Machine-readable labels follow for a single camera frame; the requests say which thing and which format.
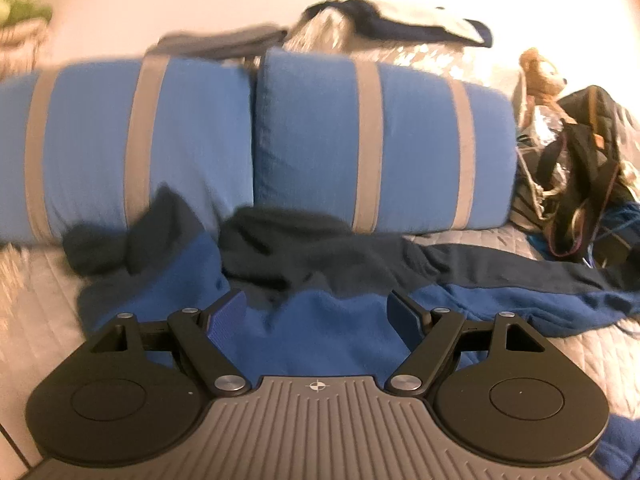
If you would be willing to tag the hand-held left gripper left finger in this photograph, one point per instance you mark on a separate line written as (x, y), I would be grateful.
(227, 317)

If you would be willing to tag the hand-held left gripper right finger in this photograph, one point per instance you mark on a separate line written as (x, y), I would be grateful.
(402, 312)

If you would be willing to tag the blue fleece jacket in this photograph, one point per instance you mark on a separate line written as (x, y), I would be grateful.
(325, 320)

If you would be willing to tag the grey folded clothes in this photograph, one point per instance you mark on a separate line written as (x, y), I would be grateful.
(225, 40)

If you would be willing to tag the navy and pink clothes pile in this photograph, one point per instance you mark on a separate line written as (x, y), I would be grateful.
(370, 22)

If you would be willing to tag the blue grey-striped pillow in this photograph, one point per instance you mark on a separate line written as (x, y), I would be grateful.
(310, 135)
(90, 135)

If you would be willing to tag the white lace trim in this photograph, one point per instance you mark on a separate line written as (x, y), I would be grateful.
(12, 270)

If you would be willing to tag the black bag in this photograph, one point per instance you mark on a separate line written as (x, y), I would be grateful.
(590, 170)

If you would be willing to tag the brown teddy bear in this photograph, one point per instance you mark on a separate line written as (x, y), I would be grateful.
(540, 80)

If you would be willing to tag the pale pink fluffy blanket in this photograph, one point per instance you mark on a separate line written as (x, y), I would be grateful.
(20, 40)

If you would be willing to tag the green and pink blankets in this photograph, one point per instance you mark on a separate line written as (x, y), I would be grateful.
(20, 10)

